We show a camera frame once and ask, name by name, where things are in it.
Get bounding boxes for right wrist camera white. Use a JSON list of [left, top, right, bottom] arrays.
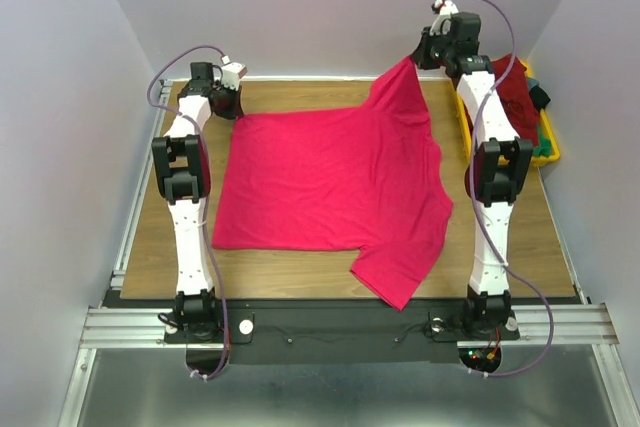
[[429, 0, 459, 36]]

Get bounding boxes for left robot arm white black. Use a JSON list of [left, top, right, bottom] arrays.
[[151, 55, 246, 341]]

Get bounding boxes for pink t shirt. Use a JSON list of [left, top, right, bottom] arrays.
[[212, 58, 453, 310]]

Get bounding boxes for black garment in bin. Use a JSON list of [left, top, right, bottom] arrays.
[[526, 77, 551, 112]]

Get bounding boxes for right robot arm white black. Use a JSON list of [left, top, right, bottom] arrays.
[[411, 1, 533, 337]]

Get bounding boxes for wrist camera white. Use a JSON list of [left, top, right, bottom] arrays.
[[221, 62, 247, 91], [429, 0, 459, 36]]

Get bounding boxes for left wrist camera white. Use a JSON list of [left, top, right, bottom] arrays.
[[221, 62, 247, 91]]

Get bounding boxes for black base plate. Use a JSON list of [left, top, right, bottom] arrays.
[[164, 298, 521, 368]]

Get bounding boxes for yellow plastic bin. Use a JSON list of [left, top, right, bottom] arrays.
[[455, 56, 560, 167]]

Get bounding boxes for aluminium frame rail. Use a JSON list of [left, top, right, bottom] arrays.
[[80, 304, 619, 349]]

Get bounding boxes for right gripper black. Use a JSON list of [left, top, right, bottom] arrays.
[[409, 25, 455, 70]]

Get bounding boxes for dark red t shirt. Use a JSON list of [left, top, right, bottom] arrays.
[[497, 58, 539, 146]]

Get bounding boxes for green t shirt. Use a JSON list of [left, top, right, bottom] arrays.
[[533, 122, 559, 162]]

